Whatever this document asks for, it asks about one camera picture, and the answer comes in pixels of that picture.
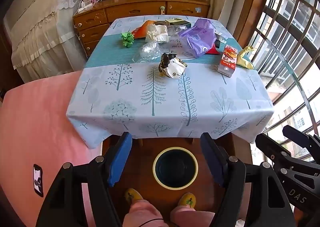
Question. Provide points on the black smartphone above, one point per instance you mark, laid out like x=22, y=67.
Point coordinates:
x=38, y=180

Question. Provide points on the red drink carton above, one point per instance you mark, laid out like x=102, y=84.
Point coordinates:
x=227, y=59

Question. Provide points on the person's right leg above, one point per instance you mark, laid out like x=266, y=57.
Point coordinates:
x=192, y=218

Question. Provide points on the black card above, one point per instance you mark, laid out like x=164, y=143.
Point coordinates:
x=217, y=43

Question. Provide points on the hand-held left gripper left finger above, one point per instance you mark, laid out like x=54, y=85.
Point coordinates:
x=120, y=159

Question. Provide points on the dark bin with cream rim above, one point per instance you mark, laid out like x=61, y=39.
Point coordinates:
x=175, y=169

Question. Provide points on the orange foil pouch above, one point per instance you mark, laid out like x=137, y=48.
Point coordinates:
x=141, y=31

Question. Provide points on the crumpled clear plastic bag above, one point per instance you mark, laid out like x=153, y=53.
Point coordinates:
x=148, y=51

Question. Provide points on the dark green cardboard box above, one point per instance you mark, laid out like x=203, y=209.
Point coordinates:
x=181, y=23

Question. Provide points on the tree print tablecloth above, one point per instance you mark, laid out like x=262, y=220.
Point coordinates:
x=200, y=111

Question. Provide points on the cream green drawer lock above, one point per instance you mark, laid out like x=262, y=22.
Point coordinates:
x=162, y=10

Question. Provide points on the person's leg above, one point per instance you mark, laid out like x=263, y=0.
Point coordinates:
x=142, y=214
x=192, y=218

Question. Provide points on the red envelope with gold print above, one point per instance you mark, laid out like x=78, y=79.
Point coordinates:
x=212, y=51

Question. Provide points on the yellow slipper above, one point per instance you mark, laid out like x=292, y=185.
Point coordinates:
x=187, y=200
x=133, y=195

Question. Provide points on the white power strip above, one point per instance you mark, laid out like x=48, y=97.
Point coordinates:
x=86, y=6

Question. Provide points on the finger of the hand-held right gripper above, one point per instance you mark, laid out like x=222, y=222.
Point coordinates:
x=275, y=153
x=302, y=140

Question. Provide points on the person's left leg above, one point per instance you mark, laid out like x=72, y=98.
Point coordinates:
x=142, y=214

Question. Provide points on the metal window grille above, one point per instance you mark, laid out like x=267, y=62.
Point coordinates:
x=290, y=14

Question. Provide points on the white purple small box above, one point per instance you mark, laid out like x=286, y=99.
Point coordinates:
x=222, y=38

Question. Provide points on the white crumpled paper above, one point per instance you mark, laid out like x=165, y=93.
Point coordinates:
x=156, y=33

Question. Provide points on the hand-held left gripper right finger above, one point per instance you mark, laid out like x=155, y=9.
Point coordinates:
x=212, y=159

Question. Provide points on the green crumpled paper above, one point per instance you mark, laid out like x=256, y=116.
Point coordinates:
x=127, y=39

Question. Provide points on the yellow crumpled paper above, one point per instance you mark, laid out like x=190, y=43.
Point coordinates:
x=243, y=60

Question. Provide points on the crumpled black white wrapper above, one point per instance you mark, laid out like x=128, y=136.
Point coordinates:
x=172, y=69

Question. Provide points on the wooden dresser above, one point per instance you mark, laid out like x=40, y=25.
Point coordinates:
x=120, y=14

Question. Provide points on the clear plastic container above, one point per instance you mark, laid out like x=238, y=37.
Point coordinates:
x=176, y=31

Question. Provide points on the purple plastic bag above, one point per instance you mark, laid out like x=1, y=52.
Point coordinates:
x=197, y=39

